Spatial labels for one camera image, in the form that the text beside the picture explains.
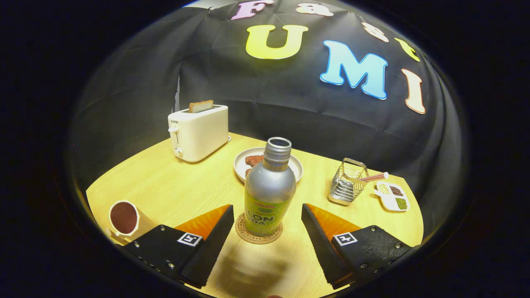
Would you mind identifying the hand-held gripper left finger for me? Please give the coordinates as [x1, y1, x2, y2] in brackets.
[123, 204, 235, 289]

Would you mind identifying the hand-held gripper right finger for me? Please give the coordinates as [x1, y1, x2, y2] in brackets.
[301, 203, 414, 290]

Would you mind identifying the round cork coaster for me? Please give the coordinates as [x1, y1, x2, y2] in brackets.
[235, 212, 284, 245]

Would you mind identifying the beige cup with handle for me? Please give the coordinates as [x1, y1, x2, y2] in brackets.
[106, 200, 158, 245]

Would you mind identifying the silver bottle with green label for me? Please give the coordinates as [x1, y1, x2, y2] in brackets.
[243, 137, 297, 237]

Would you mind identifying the wooden table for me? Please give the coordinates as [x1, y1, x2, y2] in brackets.
[86, 132, 424, 298]

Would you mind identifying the white divided dish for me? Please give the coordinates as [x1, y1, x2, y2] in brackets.
[373, 181, 410, 212]

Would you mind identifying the white round plate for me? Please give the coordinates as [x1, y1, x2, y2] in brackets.
[234, 147, 304, 184]

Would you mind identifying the white toaster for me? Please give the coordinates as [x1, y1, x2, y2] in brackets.
[168, 104, 231, 163]

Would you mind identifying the toast slice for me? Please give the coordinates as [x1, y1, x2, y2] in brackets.
[189, 100, 214, 113]

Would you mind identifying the metal wire holder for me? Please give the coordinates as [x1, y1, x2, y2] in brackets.
[328, 158, 369, 206]

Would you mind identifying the utensil with striped handle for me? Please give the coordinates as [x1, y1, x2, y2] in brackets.
[352, 172, 390, 185]

